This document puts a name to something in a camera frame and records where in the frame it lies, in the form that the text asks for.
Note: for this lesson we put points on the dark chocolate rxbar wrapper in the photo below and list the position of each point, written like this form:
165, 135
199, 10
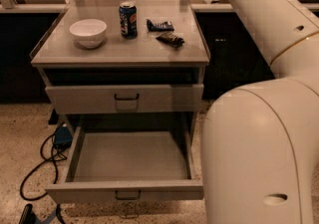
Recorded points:
170, 39

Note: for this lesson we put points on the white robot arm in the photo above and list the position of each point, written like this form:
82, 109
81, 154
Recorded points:
260, 142

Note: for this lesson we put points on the grey drawer cabinet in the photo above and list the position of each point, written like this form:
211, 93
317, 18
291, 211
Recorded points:
118, 61

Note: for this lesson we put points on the closed grey upper drawer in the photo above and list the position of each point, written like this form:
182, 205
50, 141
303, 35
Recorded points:
126, 98

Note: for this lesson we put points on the open grey middle drawer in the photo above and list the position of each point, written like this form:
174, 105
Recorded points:
141, 165

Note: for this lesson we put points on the blue pepsi can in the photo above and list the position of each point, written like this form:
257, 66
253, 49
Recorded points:
128, 19

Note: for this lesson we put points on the white ceramic bowl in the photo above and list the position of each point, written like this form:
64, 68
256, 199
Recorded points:
89, 33

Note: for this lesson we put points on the blue power box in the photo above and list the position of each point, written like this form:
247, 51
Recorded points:
62, 136

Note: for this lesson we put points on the black object floor corner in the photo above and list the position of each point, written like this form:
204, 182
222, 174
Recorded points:
29, 217

